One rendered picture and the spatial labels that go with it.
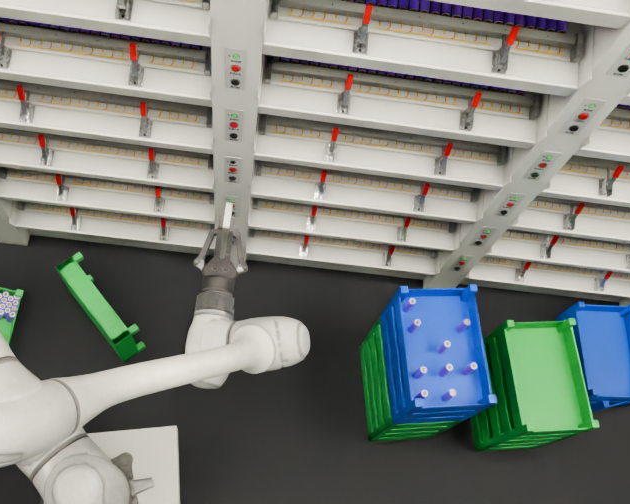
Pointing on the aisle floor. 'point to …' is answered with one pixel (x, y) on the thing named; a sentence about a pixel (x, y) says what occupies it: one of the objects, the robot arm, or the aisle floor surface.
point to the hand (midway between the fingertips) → (227, 217)
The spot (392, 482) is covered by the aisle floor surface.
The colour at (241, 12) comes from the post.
